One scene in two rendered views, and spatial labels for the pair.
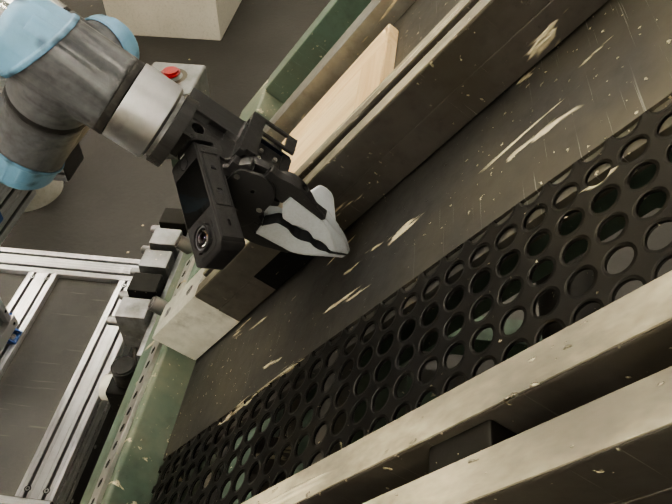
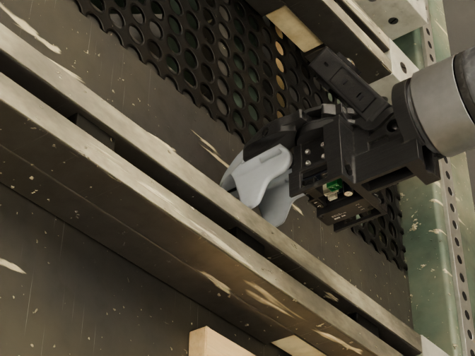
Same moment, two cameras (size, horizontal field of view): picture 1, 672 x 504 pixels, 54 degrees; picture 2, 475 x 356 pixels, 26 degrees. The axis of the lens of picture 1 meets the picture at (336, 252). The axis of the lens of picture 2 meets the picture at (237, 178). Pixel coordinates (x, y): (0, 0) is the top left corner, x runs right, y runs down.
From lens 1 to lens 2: 1.06 m
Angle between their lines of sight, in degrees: 81
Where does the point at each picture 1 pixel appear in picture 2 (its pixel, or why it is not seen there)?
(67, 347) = not seen: outside the picture
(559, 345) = not seen: outside the picture
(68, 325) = not seen: outside the picture
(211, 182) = (354, 80)
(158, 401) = (437, 322)
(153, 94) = (431, 68)
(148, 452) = (423, 273)
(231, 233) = (320, 57)
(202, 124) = (392, 138)
